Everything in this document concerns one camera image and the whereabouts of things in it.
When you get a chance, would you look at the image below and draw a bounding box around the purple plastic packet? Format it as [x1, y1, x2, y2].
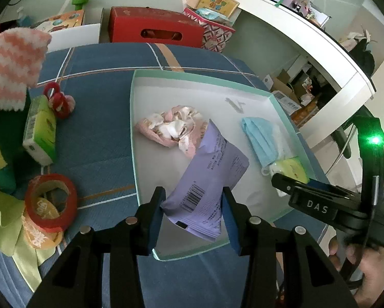
[161, 119, 250, 243]

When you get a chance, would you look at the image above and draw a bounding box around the red plush charm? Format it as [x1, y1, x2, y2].
[43, 82, 75, 119]

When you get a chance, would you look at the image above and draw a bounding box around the red storage box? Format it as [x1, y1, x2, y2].
[108, 6, 205, 49]

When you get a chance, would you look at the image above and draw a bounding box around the pile of cardboard boxes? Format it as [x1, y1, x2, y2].
[262, 67, 324, 126]

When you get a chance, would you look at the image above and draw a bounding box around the white desk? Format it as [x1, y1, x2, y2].
[233, 0, 377, 150]

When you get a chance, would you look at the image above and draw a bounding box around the yellow green sponge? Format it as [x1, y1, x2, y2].
[0, 86, 30, 174]

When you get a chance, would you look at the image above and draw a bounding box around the colourful toy box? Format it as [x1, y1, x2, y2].
[30, 9, 85, 31]

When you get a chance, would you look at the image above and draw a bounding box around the light green cloth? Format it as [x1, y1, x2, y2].
[0, 188, 43, 292]

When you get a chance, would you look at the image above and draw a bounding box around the white box with teal rim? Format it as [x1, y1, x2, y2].
[129, 69, 319, 262]

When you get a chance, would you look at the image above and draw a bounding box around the blue face mask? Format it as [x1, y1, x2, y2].
[241, 116, 284, 167]

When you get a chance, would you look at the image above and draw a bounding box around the blue plaid blanket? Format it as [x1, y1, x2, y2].
[0, 42, 329, 308]

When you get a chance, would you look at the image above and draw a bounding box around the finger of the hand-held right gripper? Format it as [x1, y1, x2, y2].
[271, 172, 361, 201]

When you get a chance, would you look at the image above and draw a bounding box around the pink white striped cloth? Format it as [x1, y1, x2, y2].
[0, 28, 52, 113]

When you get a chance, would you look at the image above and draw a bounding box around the person's right hand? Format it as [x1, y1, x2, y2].
[328, 237, 384, 307]

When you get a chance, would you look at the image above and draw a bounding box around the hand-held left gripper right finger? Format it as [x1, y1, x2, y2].
[222, 186, 359, 308]

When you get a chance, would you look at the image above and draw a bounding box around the red tape roll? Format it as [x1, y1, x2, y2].
[24, 173, 78, 233]

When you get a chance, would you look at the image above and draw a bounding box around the crumpled pink wrapper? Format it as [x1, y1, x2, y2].
[135, 104, 208, 158]

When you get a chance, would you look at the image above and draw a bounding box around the orange tape roll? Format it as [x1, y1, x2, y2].
[21, 213, 64, 251]

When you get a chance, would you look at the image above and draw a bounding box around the yellow-green small packet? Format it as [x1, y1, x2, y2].
[262, 156, 309, 196]

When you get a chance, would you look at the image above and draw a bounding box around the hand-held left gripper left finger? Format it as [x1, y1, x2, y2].
[27, 186, 167, 308]

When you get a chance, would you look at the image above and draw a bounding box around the light blue packet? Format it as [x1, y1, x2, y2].
[196, 7, 234, 23]

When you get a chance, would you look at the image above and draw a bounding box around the red white patterned box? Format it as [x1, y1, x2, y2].
[183, 7, 237, 53]

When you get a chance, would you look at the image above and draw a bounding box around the green tissue pack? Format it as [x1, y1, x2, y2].
[22, 95, 58, 166]

